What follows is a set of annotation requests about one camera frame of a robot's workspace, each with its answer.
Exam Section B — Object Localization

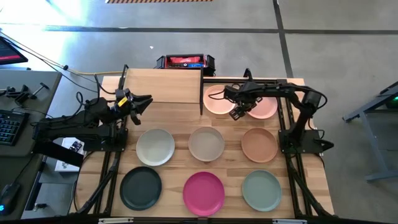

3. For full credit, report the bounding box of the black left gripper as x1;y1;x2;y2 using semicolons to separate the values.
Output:
115;88;154;118

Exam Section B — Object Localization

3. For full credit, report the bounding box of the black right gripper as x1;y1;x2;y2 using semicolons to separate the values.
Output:
223;83;262;112

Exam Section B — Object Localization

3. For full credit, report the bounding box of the peach plate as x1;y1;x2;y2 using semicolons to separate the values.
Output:
203;84;237;116

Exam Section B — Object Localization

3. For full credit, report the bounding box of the pink plate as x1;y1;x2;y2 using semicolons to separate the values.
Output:
247;95;279;120

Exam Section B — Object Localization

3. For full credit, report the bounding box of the light grey plate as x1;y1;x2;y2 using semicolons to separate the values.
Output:
136;128;176;167

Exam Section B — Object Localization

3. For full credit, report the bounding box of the beige plate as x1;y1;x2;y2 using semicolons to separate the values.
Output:
188;126;226;162

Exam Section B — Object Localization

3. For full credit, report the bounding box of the terracotta plate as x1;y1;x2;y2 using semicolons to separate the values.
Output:
241;127;279;164

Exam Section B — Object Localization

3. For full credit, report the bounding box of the dark green plate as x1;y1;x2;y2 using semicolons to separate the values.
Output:
119;166;162;212

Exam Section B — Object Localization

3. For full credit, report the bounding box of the sage green plate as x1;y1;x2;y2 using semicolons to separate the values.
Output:
241;169;283;213

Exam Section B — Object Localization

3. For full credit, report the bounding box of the magenta plate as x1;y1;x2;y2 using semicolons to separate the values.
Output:
182;171;226;217

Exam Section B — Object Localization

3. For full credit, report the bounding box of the red and black toolbox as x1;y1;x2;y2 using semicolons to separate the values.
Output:
155;53;216;77

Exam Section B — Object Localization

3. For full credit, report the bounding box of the black angled panel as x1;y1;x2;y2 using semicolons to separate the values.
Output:
32;141;85;168

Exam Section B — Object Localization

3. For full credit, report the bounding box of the white cardboard box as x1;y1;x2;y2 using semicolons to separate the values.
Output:
54;136;85;173

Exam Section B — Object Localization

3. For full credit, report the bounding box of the grey side desk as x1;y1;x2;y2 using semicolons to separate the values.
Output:
0;70;63;224

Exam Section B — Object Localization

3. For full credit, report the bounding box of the black desk clamp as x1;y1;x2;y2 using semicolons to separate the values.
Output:
0;84;32;105

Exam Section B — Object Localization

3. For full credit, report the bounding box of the grey cabinet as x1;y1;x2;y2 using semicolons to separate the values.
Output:
21;155;79;220

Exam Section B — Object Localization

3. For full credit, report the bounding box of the black backlit keyboard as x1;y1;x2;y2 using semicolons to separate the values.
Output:
0;108;30;147

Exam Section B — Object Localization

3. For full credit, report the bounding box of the desk computer monitor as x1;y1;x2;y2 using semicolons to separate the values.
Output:
0;35;29;66

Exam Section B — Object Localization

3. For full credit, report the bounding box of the grey workbench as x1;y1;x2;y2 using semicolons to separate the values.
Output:
341;88;398;184

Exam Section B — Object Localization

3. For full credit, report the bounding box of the black device with green light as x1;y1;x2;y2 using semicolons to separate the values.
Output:
379;81;398;110

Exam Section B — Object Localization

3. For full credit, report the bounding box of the black computer mouse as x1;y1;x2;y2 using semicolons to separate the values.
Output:
0;182;21;217

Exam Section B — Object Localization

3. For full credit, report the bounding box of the black aluminium frame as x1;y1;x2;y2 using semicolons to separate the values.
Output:
201;77;336;218
70;63;130;216

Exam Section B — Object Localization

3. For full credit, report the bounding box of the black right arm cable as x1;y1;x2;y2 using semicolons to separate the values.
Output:
207;88;228;101

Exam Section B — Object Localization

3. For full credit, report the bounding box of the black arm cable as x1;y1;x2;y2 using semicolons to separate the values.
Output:
75;73;118;110
207;88;228;101

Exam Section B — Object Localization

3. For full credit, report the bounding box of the black wire dish rack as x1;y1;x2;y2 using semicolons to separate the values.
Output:
119;63;205;116

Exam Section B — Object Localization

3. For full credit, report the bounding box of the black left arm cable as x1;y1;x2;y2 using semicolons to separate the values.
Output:
75;73;118;110

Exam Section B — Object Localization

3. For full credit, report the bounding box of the black floor cable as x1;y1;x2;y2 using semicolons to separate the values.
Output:
0;30;100;94

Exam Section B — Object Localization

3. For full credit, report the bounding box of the black T-handle tool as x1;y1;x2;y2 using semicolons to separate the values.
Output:
30;82;50;100

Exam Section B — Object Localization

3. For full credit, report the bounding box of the white metal bracket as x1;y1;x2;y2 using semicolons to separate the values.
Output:
272;218;308;224
98;217;135;224

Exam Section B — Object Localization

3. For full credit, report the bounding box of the black table edge rail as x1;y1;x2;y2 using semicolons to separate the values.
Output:
0;216;398;224

